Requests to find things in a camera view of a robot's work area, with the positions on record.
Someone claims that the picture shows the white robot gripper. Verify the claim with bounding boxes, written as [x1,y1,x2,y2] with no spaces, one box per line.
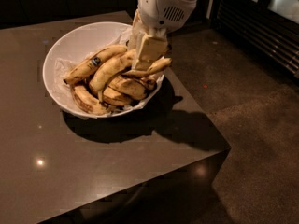
[127,0,197,71]

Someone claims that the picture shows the lower middle banana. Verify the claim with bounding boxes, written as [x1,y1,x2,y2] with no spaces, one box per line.
[100,86,134,106]

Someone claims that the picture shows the banana pointing right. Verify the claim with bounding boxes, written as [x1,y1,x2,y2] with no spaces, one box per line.
[123,58,172,77]

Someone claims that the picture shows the dark slatted wall vent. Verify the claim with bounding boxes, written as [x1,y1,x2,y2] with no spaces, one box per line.
[210,0,299,78]

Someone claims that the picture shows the long top yellow banana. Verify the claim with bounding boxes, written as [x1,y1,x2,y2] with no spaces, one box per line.
[89,49,135,102]

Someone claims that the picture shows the stickered banana at back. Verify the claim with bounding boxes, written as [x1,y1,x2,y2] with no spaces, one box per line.
[63,44,127,85]

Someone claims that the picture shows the white paper bowl liner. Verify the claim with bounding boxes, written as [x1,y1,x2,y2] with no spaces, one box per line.
[53,26,164,116]

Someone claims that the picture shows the front bruised banana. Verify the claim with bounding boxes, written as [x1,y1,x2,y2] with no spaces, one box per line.
[71,84,115,116]

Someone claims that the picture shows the white ceramic bowl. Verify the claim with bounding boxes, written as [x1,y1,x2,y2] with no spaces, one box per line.
[42,21,165,119]

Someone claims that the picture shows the middle short banana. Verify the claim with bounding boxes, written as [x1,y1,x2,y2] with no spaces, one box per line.
[109,76,148,101]

